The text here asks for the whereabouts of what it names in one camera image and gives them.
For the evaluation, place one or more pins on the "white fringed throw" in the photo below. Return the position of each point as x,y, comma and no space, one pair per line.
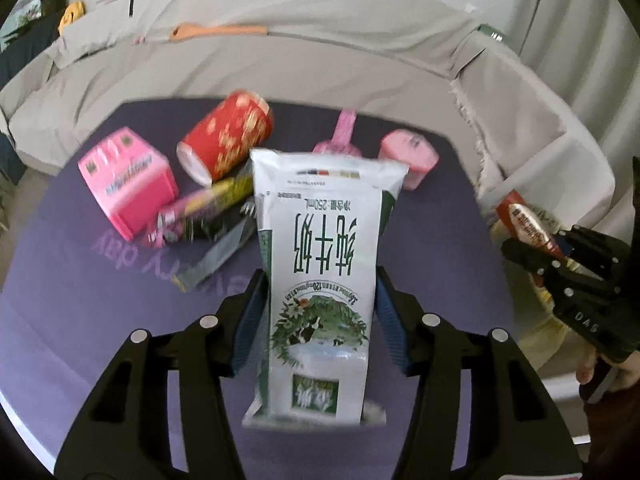
530,125

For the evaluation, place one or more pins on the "pink toy pot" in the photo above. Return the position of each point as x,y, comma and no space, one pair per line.
407,155

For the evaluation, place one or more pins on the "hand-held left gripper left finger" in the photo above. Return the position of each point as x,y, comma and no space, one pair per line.
250,310

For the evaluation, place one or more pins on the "sofa with grey cover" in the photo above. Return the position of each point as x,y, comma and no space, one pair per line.
300,70

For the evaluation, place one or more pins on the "green digital clock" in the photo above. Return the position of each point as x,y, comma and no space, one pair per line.
492,33

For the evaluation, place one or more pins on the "yellow-green plastic trash bag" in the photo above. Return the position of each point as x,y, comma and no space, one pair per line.
542,347

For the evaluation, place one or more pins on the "grey curtain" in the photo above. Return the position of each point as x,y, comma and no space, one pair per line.
575,35

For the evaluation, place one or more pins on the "white green milk pouch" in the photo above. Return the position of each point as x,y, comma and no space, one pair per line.
320,270

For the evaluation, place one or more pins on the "yellow purple snack wrapper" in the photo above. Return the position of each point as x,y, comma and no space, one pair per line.
200,205

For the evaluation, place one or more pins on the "dark blue cloth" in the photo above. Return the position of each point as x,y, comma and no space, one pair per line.
25,55

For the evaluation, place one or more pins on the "pink toy cash register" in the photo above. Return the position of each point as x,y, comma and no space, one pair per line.
125,185

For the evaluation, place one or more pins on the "brown-red snack packet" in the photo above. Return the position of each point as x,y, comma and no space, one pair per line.
525,222

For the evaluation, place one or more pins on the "red paper cup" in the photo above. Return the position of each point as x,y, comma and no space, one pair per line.
227,135

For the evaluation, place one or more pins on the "purple tablecloth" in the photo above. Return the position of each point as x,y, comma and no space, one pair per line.
100,310

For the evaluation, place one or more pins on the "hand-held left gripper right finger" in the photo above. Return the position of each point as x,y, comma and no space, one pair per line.
392,320

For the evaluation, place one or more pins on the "grey foil wrapper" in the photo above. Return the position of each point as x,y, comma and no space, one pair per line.
220,252

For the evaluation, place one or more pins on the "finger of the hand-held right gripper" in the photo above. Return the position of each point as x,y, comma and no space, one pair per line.
590,245
525,256

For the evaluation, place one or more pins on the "pink toy scoop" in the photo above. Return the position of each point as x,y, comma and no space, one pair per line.
342,132

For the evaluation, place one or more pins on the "glass fish tank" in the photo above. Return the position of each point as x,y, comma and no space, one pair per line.
27,10

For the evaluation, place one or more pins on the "yellow plush toy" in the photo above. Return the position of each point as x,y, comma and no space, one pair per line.
71,16

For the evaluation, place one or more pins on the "orange back scratcher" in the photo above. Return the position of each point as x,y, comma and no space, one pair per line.
225,31

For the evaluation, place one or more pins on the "person's right hand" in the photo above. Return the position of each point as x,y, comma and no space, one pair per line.
586,369

